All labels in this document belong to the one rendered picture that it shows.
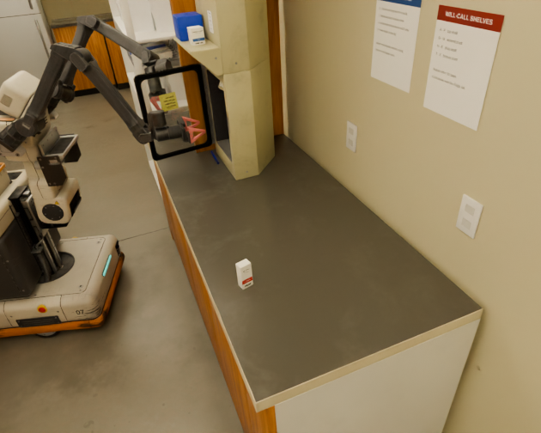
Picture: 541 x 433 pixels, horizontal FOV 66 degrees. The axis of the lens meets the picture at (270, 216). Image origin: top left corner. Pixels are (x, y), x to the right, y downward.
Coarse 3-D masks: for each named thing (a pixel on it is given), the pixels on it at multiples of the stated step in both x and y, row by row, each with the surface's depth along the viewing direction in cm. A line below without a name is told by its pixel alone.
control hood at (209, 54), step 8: (176, 40) 171; (208, 40) 166; (184, 48) 162; (192, 48) 157; (200, 48) 156; (208, 48) 155; (216, 48) 155; (192, 56) 153; (200, 56) 154; (208, 56) 155; (216, 56) 156; (208, 64) 157; (216, 64) 158; (216, 72) 159
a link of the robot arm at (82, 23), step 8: (80, 16) 202; (80, 24) 202; (80, 32) 203; (88, 32) 205; (80, 40) 204; (72, 64) 206; (64, 72) 207; (72, 72) 208; (64, 80) 207; (72, 80) 210; (56, 88) 206; (72, 88) 213; (56, 96) 207; (72, 96) 213
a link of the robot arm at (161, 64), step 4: (144, 52) 186; (148, 52) 186; (144, 56) 186; (148, 56) 186; (144, 60) 186; (148, 60) 185; (156, 60) 186; (160, 60) 185; (164, 60) 184; (168, 60) 186; (144, 64) 188; (148, 64) 188; (152, 64) 189; (156, 64) 186; (160, 64) 184; (164, 64) 183; (168, 64) 185; (156, 68) 185; (160, 68) 184; (164, 68) 183; (168, 68) 185
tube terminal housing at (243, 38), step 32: (224, 0) 147; (256, 0) 158; (224, 32) 153; (256, 32) 163; (224, 64) 159; (256, 64) 168; (224, 96) 168; (256, 96) 173; (256, 128) 179; (224, 160) 199; (256, 160) 186
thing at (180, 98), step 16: (144, 80) 177; (160, 80) 180; (176, 80) 184; (192, 80) 187; (144, 96) 180; (160, 96) 183; (176, 96) 187; (192, 96) 191; (176, 112) 190; (192, 112) 194; (160, 144) 194; (176, 144) 198; (192, 144) 202
